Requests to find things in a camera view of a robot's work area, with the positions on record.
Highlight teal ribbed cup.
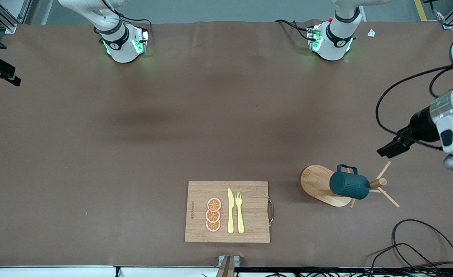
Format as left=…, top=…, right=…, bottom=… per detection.
left=329, top=164, right=370, bottom=200

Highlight wooden mug tree stand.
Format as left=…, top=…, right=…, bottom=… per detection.
left=300, top=161, right=401, bottom=209

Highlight bamboo cutting board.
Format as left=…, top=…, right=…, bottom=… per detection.
left=184, top=181, right=275, bottom=244

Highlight yellow plastic fork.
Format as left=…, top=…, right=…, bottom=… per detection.
left=235, top=192, right=245, bottom=234

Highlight yellow plastic knife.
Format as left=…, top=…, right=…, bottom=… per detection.
left=227, top=188, right=235, bottom=234

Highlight table cover mat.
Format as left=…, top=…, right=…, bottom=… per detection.
left=0, top=19, right=453, bottom=268

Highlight black looped cable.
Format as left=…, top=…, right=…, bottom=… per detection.
left=371, top=242, right=453, bottom=277
left=392, top=219, right=453, bottom=270

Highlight black left arm base cable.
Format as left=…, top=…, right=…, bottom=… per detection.
left=275, top=18, right=315, bottom=42

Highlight black arm base cable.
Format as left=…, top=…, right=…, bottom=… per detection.
left=275, top=18, right=315, bottom=42
left=103, top=0, right=152, bottom=37

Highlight metal edge bracket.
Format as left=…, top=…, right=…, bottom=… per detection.
left=216, top=255, right=240, bottom=277

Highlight black right arm base cable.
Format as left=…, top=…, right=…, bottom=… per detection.
left=103, top=0, right=152, bottom=37

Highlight white table edge rail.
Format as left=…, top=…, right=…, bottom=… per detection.
left=0, top=265, right=453, bottom=277

